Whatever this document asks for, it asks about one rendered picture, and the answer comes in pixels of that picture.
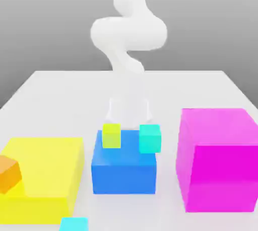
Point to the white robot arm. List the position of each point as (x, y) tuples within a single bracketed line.
[(129, 33)]

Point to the small orange cube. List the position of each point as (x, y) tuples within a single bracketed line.
[(8, 173)]

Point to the large blue box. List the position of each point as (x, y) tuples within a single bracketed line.
[(123, 174)]

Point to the small light cyan cube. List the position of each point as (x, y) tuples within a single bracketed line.
[(74, 224)]

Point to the large magenta box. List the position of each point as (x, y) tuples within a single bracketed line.
[(219, 166)]

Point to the small lime cube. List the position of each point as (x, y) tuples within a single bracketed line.
[(111, 136)]

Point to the large yellow box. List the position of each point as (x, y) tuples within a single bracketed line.
[(48, 166)]

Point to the small turquoise cube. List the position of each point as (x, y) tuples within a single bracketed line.
[(149, 139)]

